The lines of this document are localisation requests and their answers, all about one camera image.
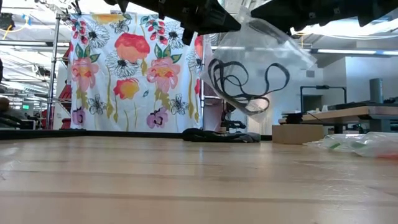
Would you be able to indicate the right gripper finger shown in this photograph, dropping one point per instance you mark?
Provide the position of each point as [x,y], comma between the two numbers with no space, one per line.
[273,12]

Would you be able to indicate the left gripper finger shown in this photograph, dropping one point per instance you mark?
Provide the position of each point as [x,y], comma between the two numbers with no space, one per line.
[187,37]
[214,18]

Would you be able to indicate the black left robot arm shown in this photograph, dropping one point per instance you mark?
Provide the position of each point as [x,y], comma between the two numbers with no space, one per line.
[1,73]

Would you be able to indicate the ceiling light strip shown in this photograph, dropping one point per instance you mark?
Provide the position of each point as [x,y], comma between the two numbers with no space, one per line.
[345,50]

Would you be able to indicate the floral print cloth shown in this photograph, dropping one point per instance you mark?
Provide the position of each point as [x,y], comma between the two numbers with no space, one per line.
[124,77]

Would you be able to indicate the grey cabinet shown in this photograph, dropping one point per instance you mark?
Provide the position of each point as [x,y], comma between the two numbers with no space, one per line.
[376,89]

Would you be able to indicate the wood-topped grey workbench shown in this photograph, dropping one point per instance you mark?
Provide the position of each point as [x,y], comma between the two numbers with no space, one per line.
[357,112]

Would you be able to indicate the white door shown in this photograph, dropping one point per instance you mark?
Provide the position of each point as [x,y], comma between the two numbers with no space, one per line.
[267,124]

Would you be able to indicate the small cardboard box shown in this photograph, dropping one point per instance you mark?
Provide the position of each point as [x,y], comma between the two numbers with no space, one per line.
[298,133]

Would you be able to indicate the black hanging box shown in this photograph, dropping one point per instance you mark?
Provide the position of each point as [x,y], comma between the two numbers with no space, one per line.
[6,20]

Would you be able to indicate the green exit sign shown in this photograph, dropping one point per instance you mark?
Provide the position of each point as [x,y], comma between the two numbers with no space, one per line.
[25,106]

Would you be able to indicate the person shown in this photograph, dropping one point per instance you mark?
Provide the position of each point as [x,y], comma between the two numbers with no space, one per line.
[3,104]

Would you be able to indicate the silver ventilation duct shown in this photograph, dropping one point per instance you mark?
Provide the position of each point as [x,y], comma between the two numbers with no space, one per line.
[367,31]

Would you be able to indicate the grey wall vent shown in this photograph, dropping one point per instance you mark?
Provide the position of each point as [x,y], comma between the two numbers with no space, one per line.
[310,73]

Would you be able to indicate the black aluminium table frame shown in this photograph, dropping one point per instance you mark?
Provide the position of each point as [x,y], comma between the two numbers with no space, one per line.
[93,133]

